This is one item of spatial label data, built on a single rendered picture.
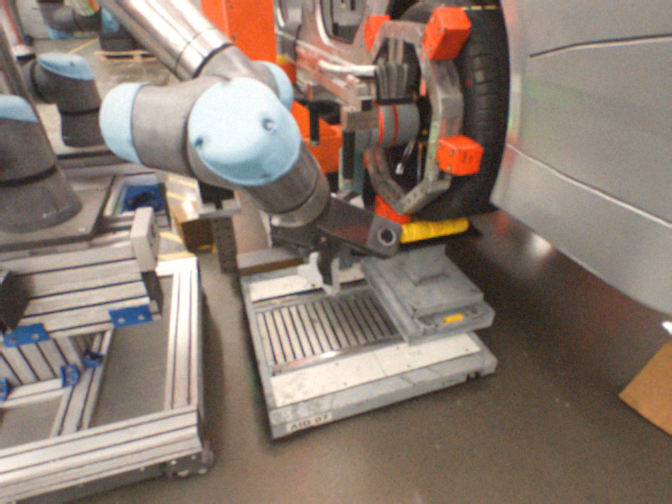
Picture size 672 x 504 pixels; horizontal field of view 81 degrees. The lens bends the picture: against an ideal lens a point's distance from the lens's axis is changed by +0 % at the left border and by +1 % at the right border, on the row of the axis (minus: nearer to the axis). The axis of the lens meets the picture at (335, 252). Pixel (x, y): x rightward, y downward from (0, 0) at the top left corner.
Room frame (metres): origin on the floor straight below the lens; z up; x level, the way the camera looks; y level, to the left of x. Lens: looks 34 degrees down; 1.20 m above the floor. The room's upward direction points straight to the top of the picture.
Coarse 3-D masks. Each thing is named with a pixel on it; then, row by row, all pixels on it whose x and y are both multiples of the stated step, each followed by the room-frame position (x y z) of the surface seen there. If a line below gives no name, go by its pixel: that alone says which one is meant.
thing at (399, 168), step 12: (420, 72) 1.52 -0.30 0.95; (456, 72) 1.11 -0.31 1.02; (420, 84) 1.54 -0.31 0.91; (420, 96) 1.31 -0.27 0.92; (420, 108) 1.36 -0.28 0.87; (420, 120) 1.36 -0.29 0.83; (420, 132) 1.33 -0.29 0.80; (408, 144) 1.35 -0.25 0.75; (420, 144) 1.27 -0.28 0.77; (396, 156) 1.44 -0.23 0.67; (408, 156) 1.34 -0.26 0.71; (420, 156) 1.27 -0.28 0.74; (396, 168) 1.39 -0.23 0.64; (408, 168) 1.39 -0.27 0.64; (420, 168) 1.26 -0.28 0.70; (408, 180) 1.34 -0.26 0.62; (420, 180) 1.25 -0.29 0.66; (408, 192) 1.27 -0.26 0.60
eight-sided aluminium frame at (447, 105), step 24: (384, 24) 1.34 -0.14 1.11; (408, 24) 1.22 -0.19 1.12; (384, 48) 1.43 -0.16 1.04; (432, 72) 1.06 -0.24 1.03; (432, 96) 1.05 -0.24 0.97; (456, 96) 1.03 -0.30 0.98; (432, 120) 1.03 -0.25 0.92; (456, 120) 1.01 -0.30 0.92; (432, 144) 1.02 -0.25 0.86; (384, 168) 1.38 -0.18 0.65; (432, 168) 1.00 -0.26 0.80; (384, 192) 1.27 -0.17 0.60; (432, 192) 1.01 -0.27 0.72
